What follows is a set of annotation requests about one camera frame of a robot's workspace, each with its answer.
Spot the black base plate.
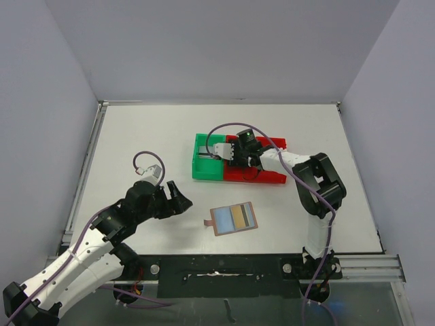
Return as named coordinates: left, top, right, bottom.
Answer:
left=98, top=253, right=341, bottom=300

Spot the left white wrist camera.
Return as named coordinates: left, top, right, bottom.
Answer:
left=135, top=164, right=163, bottom=186

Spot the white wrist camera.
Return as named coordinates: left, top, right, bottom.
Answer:
left=213, top=143, right=235, bottom=161
left=135, top=164, right=163, bottom=186

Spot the right red plastic bin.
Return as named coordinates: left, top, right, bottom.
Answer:
left=253, top=136, right=290, bottom=185

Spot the aluminium frame rail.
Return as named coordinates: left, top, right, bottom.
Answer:
left=337, top=254, right=406, bottom=283

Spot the green plastic bin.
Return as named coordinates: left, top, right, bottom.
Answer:
left=192, top=133, right=224, bottom=181

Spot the silver credit card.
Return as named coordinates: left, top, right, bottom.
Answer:
left=198, top=145, right=217, bottom=160

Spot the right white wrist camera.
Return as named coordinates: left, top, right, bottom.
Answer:
left=213, top=143, right=235, bottom=161

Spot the brown leather card holder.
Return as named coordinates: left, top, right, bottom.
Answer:
left=203, top=202, right=258, bottom=236

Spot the middle red plastic bin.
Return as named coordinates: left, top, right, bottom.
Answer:
left=224, top=135, right=260, bottom=183

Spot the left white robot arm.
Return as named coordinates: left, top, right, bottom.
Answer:
left=3, top=181, right=193, bottom=325

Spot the red plastic bin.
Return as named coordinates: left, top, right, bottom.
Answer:
left=253, top=136, right=290, bottom=185
left=224, top=135, right=260, bottom=183

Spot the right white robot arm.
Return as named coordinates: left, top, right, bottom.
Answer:
left=229, top=128, right=347, bottom=259

